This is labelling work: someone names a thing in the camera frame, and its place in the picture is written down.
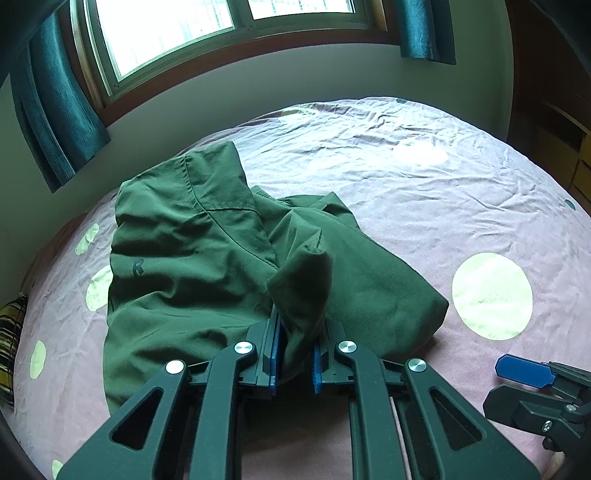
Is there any wooden cabinet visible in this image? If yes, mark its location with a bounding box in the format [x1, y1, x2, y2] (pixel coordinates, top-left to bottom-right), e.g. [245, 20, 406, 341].
[505, 0, 591, 208]

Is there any purple dotted bed sheet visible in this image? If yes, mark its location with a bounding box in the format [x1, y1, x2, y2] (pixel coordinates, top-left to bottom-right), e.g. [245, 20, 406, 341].
[9, 96, 591, 480]

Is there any striped yellow black pillow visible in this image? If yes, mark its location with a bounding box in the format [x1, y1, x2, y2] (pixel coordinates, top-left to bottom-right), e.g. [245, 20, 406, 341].
[0, 295, 26, 407]

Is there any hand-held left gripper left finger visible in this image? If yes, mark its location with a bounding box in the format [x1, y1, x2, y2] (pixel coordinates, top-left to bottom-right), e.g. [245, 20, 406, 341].
[55, 318, 282, 480]

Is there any green bomber jacket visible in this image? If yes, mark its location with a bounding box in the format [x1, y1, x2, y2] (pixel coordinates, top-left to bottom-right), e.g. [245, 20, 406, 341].
[104, 141, 450, 416]

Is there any teal curtain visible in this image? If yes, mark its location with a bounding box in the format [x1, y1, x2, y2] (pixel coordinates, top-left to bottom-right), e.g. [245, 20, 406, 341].
[397, 0, 458, 65]
[9, 9, 112, 195]

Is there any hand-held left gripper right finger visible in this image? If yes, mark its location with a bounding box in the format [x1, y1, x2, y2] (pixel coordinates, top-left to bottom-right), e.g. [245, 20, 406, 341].
[311, 318, 541, 480]

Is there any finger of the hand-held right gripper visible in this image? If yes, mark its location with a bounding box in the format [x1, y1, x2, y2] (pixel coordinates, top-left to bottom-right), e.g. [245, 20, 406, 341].
[482, 385, 585, 437]
[494, 354, 591, 402]

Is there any wooden framed window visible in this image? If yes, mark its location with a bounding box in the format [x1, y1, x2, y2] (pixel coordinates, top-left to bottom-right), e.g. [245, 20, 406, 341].
[69, 0, 389, 121]

